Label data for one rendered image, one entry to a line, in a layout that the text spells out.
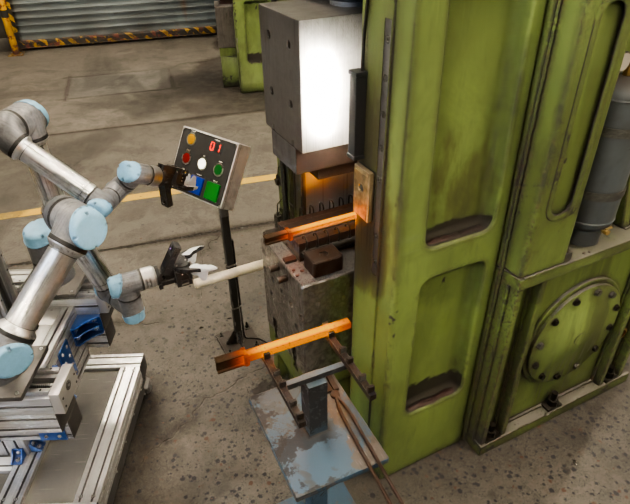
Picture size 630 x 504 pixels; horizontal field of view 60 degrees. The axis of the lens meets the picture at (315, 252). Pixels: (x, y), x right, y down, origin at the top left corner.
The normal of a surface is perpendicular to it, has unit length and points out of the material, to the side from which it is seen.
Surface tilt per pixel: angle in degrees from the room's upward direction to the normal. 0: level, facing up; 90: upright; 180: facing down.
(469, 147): 89
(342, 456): 0
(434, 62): 89
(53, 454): 0
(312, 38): 90
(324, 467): 0
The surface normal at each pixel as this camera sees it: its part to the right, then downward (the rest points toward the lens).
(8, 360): 0.70, 0.46
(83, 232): 0.83, 0.23
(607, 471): -0.01, -0.83
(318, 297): 0.45, 0.50
